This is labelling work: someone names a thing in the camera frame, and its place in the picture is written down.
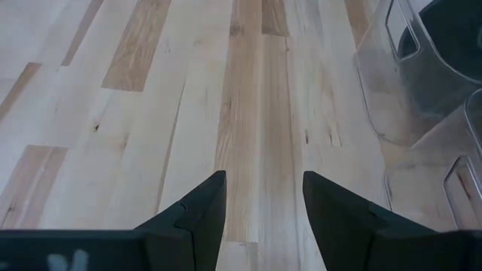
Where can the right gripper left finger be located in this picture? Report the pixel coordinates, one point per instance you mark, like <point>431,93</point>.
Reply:
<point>113,250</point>

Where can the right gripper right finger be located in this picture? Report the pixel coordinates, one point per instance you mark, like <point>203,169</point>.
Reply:
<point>376,241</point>

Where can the clear plastic bin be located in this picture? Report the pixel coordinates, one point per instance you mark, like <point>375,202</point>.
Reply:
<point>421,180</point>
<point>380,94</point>

